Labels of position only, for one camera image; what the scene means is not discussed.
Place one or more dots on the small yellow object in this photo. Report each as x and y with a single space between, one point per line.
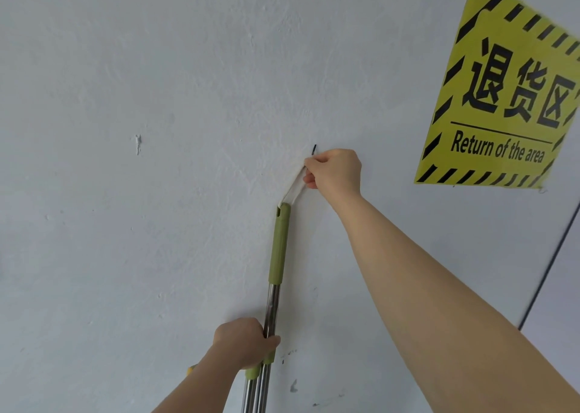
191 371

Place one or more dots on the person's left hand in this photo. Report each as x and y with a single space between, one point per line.
242 342

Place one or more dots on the steel pole with green cap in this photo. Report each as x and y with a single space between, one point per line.
252 383

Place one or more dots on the yellow black striped warning sign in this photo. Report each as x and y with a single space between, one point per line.
503 91

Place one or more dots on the steel pole with green grip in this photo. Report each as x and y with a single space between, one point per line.
279 245

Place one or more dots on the person's left thumb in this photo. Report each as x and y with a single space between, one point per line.
272 343

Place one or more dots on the person's right hand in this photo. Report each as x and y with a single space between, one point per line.
337 172

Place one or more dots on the person's right thumb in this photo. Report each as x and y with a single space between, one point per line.
310 181

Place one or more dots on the person's right forearm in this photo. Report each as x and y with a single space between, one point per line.
435 308

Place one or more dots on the person's left forearm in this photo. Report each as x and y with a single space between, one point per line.
199 388

